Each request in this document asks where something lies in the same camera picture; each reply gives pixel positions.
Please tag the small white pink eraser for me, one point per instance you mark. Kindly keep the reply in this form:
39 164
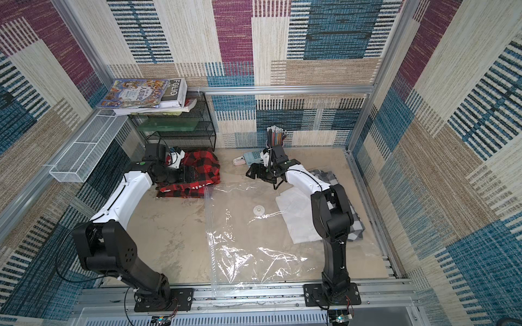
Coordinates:
239 161

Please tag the black wire shelf rack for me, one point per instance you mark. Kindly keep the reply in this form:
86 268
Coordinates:
203 137

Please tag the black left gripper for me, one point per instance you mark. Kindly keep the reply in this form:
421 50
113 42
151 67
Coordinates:
182 175

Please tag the white folded shirt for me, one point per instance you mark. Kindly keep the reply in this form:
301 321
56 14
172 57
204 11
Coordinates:
295 208

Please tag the coloured pencils bundle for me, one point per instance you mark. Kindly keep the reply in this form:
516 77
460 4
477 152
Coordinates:
275 136

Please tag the red black plaid shirt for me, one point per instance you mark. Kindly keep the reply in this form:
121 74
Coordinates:
205 168

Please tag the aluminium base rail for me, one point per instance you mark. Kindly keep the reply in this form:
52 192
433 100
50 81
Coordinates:
379 302

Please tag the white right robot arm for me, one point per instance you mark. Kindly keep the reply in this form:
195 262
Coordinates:
332 218

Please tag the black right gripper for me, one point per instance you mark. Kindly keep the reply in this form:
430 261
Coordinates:
259 172

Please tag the teal desk calculator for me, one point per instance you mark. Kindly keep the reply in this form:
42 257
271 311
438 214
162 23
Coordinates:
253 157

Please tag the green flat box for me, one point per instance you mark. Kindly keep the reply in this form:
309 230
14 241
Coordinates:
169 125

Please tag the colourful illustrated book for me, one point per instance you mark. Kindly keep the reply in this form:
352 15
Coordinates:
134 93

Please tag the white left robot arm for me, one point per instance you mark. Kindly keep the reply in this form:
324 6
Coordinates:
104 246

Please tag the white wire mesh basket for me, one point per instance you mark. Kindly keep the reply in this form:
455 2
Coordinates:
79 160

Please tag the black folio book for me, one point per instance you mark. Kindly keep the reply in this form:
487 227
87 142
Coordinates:
175 101

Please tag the clear plastic vacuum bag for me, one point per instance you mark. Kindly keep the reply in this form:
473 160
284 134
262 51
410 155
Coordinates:
247 251

